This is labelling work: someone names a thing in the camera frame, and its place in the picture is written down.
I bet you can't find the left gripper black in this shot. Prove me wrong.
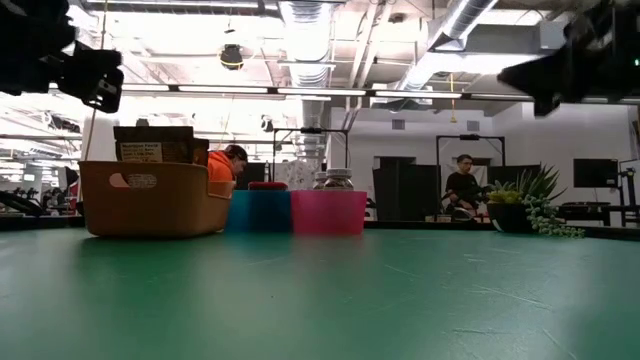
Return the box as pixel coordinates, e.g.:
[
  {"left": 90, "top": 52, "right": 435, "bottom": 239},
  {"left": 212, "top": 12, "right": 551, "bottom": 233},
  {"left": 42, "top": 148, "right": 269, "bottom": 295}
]
[{"left": 0, "top": 0, "right": 125, "bottom": 114}]

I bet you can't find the blue plastic bin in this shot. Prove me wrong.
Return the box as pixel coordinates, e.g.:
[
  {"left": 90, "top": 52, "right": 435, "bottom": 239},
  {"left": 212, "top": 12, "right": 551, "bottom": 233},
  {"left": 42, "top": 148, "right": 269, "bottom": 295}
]
[{"left": 224, "top": 188, "right": 294, "bottom": 234}]

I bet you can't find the black partition panel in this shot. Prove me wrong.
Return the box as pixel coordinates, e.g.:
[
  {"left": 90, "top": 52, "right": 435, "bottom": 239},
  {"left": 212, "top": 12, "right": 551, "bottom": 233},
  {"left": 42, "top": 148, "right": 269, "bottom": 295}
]
[{"left": 372, "top": 155, "right": 444, "bottom": 222}]

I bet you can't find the large silver ventilation duct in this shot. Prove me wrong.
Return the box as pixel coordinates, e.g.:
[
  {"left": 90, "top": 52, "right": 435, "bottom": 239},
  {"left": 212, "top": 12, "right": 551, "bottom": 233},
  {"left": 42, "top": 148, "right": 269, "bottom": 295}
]
[{"left": 399, "top": 0, "right": 501, "bottom": 96}]

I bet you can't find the green table mat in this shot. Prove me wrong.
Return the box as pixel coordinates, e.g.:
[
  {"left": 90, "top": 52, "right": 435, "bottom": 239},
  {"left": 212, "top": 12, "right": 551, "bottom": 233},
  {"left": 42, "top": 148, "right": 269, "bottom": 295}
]
[{"left": 0, "top": 227, "right": 640, "bottom": 360}]

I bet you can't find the black dome camera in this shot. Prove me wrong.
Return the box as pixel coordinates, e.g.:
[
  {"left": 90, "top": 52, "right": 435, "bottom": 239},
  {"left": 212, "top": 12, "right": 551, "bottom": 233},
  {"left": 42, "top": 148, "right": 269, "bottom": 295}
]
[{"left": 218, "top": 43, "right": 245, "bottom": 72}]

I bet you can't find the brown spice jar white lid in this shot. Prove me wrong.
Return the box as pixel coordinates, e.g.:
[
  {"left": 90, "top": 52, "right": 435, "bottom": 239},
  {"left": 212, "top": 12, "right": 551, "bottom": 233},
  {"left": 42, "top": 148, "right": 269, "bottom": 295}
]
[{"left": 323, "top": 167, "right": 355, "bottom": 192}]

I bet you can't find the orange plastic bin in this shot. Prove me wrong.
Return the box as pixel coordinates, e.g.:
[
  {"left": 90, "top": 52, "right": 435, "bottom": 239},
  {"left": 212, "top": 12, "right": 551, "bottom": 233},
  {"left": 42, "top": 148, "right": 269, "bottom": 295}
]
[{"left": 78, "top": 159, "right": 236, "bottom": 238}]

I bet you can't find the black background monitor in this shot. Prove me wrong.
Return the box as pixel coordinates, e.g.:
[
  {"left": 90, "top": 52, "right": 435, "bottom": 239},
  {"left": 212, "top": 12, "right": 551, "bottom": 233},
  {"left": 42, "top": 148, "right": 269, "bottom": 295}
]
[{"left": 573, "top": 158, "right": 620, "bottom": 189}]

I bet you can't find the pink plastic bin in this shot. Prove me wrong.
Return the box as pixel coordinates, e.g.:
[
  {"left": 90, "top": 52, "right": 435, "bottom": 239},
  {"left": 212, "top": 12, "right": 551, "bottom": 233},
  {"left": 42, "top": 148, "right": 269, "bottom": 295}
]
[{"left": 289, "top": 188, "right": 369, "bottom": 236}]

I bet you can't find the pink block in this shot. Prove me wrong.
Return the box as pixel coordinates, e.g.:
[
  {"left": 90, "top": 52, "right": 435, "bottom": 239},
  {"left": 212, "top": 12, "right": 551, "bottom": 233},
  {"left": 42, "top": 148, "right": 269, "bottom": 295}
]
[{"left": 247, "top": 180, "right": 290, "bottom": 192}]

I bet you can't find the black metal frame stand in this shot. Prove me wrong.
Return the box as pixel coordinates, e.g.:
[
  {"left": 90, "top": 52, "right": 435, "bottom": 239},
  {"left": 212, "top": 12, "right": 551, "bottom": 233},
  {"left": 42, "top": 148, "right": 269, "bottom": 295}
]
[
  {"left": 435, "top": 133, "right": 506, "bottom": 221},
  {"left": 272, "top": 127, "right": 350, "bottom": 192}
]

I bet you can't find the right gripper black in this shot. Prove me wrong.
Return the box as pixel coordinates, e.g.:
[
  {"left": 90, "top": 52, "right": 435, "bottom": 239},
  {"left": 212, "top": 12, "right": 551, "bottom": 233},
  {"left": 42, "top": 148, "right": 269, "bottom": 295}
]
[{"left": 497, "top": 4, "right": 609, "bottom": 117}]

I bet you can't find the ribbed silver ventilation duct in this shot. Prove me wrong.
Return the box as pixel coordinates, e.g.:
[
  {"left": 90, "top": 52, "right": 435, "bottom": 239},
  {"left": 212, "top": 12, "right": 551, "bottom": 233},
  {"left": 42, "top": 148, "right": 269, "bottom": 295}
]
[{"left": 277, "top": 0, "right": 335, "bottom": 156}]

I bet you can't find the person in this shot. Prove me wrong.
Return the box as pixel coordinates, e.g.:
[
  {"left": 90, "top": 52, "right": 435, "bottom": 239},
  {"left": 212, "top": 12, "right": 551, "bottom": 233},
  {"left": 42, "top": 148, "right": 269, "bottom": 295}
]
[
  {"left": 443, "top": 153, "right": 491, "bottom": 222},
  {"left": 207, "top": 144, "right": 250, "bottom": 184}
]

